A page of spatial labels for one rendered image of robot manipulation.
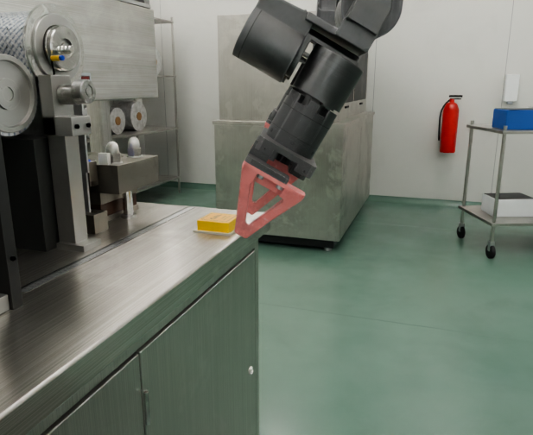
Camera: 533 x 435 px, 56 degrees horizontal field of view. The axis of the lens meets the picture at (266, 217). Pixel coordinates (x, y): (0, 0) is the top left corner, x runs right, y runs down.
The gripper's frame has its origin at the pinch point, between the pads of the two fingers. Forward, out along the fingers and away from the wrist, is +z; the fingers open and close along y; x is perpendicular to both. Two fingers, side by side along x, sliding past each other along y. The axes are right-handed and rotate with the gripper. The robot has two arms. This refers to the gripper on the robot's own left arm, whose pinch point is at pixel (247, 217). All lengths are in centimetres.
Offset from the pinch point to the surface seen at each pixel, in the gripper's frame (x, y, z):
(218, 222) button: -1.8, -42.1, 15.2
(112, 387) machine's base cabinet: -3.9, -3.7, 30.6
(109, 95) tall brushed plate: -49, -104, 16
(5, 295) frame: -21.9, -5.3, 26.8
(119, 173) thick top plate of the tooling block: -24, -46, 17
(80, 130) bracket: -30.1, -31.3, 9.5
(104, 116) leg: -54, -126, 27
